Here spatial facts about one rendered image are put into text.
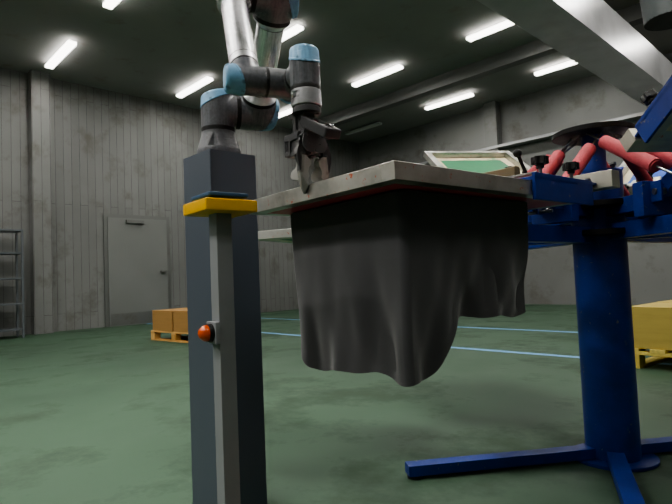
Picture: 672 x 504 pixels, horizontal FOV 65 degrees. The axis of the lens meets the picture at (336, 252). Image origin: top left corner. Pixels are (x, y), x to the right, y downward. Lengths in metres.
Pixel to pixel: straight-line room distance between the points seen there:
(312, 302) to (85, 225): 9.71
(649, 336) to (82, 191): 9.46
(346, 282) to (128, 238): 10.02
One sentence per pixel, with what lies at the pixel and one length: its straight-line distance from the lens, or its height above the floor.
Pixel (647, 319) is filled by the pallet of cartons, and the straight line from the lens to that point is 4.52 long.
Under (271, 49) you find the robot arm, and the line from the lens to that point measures 1.81.
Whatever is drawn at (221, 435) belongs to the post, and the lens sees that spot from 1.30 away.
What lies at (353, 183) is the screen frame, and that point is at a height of 0.96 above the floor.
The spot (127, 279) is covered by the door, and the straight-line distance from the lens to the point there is 11.15.
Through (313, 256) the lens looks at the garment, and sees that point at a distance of 1.40.
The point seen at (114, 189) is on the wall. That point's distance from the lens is 11.28.
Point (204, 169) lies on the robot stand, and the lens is 1.81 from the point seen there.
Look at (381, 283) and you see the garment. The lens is 1.21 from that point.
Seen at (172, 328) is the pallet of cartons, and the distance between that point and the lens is 7.41.
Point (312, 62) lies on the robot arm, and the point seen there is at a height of 1.28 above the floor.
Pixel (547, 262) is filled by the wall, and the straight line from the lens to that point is 12.18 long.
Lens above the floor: 0.77
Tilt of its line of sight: 3 degrees up
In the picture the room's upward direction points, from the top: 2 degrees counter-clockwise
